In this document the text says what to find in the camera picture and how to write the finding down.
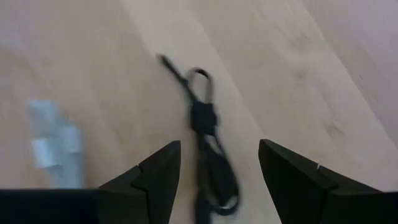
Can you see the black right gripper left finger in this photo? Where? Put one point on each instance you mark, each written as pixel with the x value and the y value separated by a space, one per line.
pixel 140 199

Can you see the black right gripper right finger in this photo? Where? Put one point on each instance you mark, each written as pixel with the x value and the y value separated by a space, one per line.
pixel 311 199

